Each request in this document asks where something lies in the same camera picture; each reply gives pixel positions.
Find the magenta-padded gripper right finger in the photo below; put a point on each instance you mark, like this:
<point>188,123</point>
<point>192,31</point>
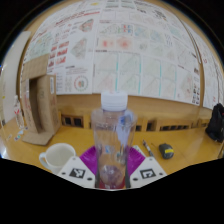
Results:
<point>146,171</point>

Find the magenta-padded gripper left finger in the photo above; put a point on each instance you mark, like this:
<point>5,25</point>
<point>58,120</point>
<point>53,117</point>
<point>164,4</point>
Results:
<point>76,171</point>

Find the group of printed paper posters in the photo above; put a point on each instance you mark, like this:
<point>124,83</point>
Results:
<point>133,50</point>

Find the black bag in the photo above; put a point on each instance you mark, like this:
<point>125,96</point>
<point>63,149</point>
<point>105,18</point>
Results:
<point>216,123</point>

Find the dark pen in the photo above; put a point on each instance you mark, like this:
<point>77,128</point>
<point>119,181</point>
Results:
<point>148,148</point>

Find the black yellow tape measure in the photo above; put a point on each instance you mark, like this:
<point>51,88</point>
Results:
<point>166,151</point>

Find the clear plastic water bottle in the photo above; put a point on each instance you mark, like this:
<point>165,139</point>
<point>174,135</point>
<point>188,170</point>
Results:
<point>113,133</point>

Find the small colourful sticker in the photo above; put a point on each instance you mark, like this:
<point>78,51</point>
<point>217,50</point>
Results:
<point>20,134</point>
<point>9,137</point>

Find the brown cardboard box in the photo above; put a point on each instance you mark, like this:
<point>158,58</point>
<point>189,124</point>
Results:
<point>43,106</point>

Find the flat round red coaster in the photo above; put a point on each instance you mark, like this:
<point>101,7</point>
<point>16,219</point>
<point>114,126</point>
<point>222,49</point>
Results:
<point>126,183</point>

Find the white ceramic mug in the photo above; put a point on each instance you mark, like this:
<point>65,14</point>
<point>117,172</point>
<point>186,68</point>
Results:
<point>58,156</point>

